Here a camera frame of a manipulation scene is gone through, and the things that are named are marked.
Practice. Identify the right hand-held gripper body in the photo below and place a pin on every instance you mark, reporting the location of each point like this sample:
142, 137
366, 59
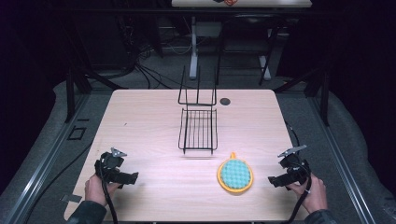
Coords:
295, 169

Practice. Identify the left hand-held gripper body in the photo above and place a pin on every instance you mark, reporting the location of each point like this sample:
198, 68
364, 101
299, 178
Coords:
109, 165

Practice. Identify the person's left hand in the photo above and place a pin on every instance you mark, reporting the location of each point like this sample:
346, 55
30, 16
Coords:
95, 189

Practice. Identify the person's right hand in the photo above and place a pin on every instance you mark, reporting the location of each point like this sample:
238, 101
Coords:
314, 196

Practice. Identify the orange-rimmed teal round sponge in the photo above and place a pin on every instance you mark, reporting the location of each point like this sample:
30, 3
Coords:
235, 174

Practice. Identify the grey tape piece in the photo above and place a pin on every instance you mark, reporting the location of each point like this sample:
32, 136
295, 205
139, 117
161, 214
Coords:
71, 198

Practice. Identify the black square tape outline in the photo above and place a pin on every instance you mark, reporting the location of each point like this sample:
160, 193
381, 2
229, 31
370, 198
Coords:
69, 133

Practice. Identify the short black tape strip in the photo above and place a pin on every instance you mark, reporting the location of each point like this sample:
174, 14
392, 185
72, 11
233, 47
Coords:
83, 119

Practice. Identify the dark round table grommet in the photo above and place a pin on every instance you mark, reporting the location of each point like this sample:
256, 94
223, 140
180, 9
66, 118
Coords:
225, 101

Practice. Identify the white background table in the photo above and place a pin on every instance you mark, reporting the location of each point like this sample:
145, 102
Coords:
249, 3

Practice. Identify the orange object on background table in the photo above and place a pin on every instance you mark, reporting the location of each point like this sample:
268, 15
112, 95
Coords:
231, 2

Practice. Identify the aluminium floor rail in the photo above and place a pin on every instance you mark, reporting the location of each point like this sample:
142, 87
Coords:
339, 161
40, 161

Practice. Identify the black frame post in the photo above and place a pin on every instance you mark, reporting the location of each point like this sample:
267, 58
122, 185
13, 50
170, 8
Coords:
325, 99
70, 96

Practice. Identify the black metal stool frame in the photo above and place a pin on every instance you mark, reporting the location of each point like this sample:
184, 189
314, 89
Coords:
221, 46

